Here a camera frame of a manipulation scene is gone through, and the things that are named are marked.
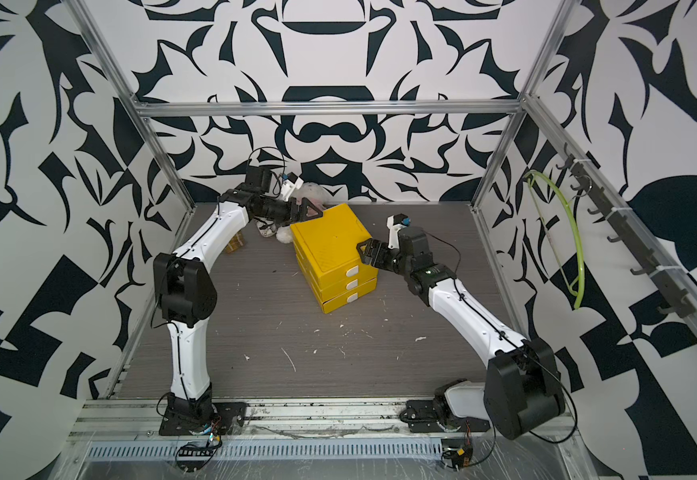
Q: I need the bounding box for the yellow plastic drawer cabinet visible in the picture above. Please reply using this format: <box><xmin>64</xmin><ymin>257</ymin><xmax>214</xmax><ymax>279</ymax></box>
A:
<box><xmin>292</xmin><ymin>204</ymin><xmax>378</xmax><ymax>314</ymax></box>

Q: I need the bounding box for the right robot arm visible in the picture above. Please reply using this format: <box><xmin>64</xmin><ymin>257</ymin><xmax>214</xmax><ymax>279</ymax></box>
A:
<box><xmin>356</xmin><ymin>227</ymin><xmax>566</xmax><ymax>439</ymax></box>

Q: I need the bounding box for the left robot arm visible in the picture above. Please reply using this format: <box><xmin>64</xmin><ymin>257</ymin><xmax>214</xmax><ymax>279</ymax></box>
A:
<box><xmin>154</xmin><ymin>167</ymin><xmax>322</xmax><ymax>431</ymax></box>

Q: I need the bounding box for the white plush toy pink shirt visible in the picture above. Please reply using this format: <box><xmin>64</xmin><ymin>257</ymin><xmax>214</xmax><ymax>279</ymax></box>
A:
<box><xmin>276</xmin><ymin>182</ymin><xmax>332</xmax><ymax>244</ymax></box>

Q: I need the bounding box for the brown plaid cloth item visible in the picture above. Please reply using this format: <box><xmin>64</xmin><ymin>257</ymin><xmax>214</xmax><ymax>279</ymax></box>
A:
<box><xmin>224</xmin><ymin>231</ymin><xmax>246</xmax><ymax>254</ymax></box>

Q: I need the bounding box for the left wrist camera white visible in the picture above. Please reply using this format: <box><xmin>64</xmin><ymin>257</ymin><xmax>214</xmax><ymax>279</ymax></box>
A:
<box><xmin>278</xmin><ymin>173</ymin><xmax>304</xmax><ymax>201</ymax></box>

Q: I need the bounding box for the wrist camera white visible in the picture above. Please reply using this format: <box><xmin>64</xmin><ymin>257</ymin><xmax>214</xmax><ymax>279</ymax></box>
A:
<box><xmin>278</xmin><ymin>173</ymin><xmax>304</xmax><ymax>201</ymax></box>
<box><xmin>386</xmin><ymin>214</ymin><xmax>410</xmax><ymax>249</ymax></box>

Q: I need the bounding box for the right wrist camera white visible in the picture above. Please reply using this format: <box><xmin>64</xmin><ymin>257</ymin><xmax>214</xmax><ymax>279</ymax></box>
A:
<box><xmin>386</xmin><ymin>214</ymin><xmax>410</xmax><ymax>249</ymax></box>

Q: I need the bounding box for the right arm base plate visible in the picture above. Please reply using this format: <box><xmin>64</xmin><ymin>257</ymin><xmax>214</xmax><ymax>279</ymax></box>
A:
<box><xmin>398</xmin><ymin>399</ymin><xmax>490</xmax><ymax>433</ymax></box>

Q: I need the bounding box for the green cable loop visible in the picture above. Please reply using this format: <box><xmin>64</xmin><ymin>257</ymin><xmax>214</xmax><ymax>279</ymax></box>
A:
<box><xmin>523</xmin><ymin>170</ymin><xmax>586</xmax><ymax>311</ymax></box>

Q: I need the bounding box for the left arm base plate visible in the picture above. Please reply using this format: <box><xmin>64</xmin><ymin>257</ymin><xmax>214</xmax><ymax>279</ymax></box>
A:
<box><xmin>158</xmin><ymin>399</ymin><xmax>248</xmax><ymax>437</ymax></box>

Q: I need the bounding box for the black wall hook rack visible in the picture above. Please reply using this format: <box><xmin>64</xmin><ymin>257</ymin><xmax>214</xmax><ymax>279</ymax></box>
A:
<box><xmin>560</xmin><ymin>144</ymin><xmax>697</xmax><ymax>318</ymax></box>

